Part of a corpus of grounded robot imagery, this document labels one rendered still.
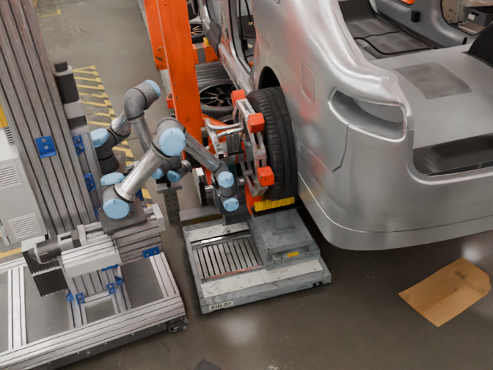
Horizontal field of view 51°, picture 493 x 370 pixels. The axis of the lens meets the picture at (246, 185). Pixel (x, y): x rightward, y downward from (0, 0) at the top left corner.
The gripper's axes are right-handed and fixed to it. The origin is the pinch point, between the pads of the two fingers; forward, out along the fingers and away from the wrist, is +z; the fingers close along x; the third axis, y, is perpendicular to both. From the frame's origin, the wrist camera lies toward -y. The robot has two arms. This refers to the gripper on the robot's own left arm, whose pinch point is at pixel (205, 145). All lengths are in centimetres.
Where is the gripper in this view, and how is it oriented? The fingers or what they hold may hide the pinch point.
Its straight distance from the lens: 314.6
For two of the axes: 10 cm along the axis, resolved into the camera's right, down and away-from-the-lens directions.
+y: 0.9, 8.3, 5.6
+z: 5.0, -5.2, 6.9
